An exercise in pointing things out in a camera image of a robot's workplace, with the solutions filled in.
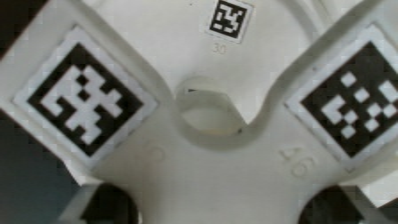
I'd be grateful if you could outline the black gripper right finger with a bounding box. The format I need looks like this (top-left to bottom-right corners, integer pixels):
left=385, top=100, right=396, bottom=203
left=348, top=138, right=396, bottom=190
left=295, top=183, right=398, bottom=224

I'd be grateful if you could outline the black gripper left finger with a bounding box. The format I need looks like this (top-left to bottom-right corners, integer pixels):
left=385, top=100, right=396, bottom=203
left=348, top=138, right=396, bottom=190
left=55, top=181, right=140, bottom=224

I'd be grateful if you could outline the white cross-shaped table base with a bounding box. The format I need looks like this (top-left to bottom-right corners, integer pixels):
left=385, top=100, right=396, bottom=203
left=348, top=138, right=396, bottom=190
left=0, top=0, right=398, bottom=224

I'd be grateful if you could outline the white round table top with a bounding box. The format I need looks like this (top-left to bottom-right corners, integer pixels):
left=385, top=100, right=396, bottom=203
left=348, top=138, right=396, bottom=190
left=78, top=0, right=398, bottom=124

